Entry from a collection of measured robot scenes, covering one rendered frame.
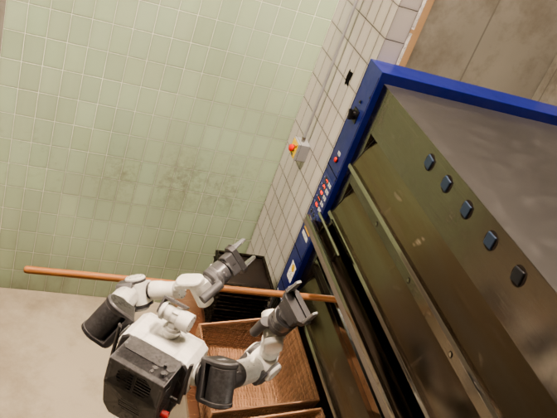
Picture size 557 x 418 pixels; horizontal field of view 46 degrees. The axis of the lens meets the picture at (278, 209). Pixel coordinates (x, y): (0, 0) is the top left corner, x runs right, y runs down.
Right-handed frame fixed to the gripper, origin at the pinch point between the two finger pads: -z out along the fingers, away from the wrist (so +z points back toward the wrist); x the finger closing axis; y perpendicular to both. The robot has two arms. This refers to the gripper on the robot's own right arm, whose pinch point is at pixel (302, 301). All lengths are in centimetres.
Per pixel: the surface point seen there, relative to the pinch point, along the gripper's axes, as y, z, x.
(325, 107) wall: 110, 57, 106
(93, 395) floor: -11, 202, 39
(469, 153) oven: 86, -18, 27
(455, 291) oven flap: 50, -9, -17
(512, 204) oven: 71, -32, -1
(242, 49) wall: 87, 64, 155
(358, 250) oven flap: 70, 44, 23
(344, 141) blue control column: 91, 39, 74
